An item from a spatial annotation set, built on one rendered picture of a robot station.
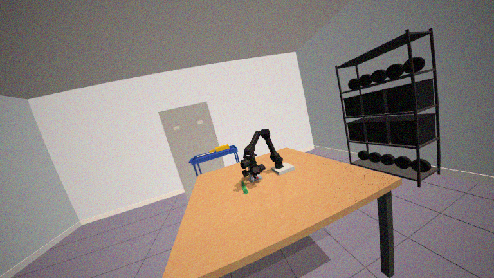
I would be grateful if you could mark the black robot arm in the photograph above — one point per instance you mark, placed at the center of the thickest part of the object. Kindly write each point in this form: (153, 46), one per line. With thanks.
(249, 150)

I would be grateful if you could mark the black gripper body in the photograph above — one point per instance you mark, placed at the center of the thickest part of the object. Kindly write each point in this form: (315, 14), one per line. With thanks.
(246, 173)

